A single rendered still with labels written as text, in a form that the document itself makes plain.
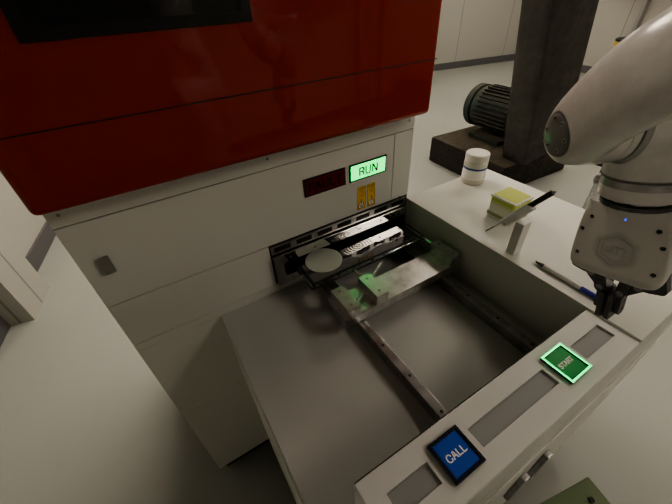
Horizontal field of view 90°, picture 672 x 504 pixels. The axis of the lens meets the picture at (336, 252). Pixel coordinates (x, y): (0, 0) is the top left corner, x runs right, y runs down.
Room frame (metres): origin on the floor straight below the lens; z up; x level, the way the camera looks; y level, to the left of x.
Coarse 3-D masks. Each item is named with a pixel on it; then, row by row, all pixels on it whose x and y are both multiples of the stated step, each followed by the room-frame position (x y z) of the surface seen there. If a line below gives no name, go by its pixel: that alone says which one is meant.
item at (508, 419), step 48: (576, 336) 0.36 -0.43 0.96; (624, 336) 0.36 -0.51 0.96; (528, 384) 0.28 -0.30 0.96; (576, 384) 0.27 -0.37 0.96; (432, 432) 0.21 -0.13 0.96; (480, 432) 0.21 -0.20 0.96; (528, 432) 0.21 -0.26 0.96; (384, 480) 0.16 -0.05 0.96; (432, 480) 0.15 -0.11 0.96; (480, 480) 0.15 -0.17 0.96
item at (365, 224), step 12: (384, 216) 0.83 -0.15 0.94; (396, 216) 0.85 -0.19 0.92; (348, 228) 0.77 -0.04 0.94; (360, 228) 0.79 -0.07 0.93; (312, 240) 0.73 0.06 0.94; (324, 240) 0.73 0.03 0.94; (336, 240) 0.75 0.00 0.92; (288, 252) 0.68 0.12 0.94; (300, 252) 0.69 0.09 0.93; (276, 264) 0.66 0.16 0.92; (276, 276) 0.66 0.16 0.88; (288, 276) 0.67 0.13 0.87; (300, 276) 0.69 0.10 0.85
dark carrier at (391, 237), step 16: (384, 224) 0.85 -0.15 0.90; (400, 224) 0.84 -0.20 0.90; (352, 240) 0.77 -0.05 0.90; (368, 240) 0.77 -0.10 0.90; (384, 240) 0.77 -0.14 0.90; (400, 240) 0.76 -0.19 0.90; (304, 256) 0.71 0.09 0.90; (352, 256) 0.70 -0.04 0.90; (368, 256) 0.70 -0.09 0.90; (320, 272) 0.64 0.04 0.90; (336, 272) 0.64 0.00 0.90
